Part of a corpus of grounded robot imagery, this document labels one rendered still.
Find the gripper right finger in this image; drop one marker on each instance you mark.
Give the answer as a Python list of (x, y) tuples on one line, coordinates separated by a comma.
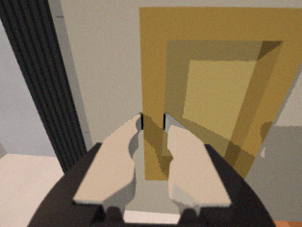
[(199, 178)]

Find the beige flat board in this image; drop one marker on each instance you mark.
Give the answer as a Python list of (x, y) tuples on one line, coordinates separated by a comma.
[(105, 44)]

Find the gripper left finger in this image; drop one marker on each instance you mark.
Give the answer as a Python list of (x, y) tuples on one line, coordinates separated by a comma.
[(105, 176)]

